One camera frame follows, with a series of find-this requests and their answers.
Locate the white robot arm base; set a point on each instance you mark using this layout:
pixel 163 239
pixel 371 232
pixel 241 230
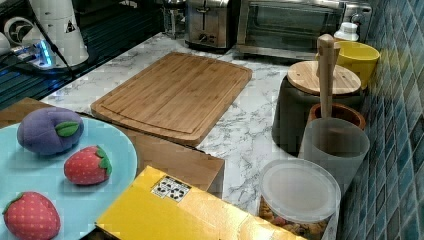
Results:
pixel 50 38

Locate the glass jar behind toaster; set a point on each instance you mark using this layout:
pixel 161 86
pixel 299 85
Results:
pixel 174 17

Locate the stainless steel toaster oven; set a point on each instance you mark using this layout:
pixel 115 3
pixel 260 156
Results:
pixel 290 28

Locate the bamboo cutting board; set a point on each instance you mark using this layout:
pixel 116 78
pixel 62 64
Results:
pixel 180 97

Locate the wooden block under plate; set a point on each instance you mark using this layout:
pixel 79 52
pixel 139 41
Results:
pixel 191 166

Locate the dark canister with bamboo lid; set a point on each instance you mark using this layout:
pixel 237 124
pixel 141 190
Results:
pixel 299 92

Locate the yellow cardboard box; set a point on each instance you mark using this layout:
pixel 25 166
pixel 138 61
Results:
pixel 157 206

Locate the clear snack jar white lid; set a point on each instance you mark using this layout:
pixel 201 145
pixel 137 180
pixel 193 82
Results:
pixel 300 197

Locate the brown wooden mortar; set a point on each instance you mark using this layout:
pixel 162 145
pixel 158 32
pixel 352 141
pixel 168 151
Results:
pixel 339 111

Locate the frosted translucent cup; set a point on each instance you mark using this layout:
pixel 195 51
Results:
pixel 336 145

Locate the red plush strawberry upper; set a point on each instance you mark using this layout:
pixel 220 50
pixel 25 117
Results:
pixel 88 166

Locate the red plush strawberry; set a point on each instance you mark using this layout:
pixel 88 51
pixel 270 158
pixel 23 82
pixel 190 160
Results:
pixel 88 166
pixel 31 216

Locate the wooden pestle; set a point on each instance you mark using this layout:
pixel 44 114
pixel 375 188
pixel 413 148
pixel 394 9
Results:
pixel 326 70

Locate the light blue plate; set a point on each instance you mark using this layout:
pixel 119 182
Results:
pixel 78 206

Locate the yellow bowl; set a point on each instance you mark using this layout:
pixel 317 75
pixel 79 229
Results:
pixel 352 63

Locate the white capped bottle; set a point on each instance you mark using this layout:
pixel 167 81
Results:
pixel 347 32

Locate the purple plush plum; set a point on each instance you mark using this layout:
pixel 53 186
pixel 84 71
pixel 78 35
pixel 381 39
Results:
pixel 50 130

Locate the red plush strawberry lower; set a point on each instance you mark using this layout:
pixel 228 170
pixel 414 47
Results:
pixel 31 216

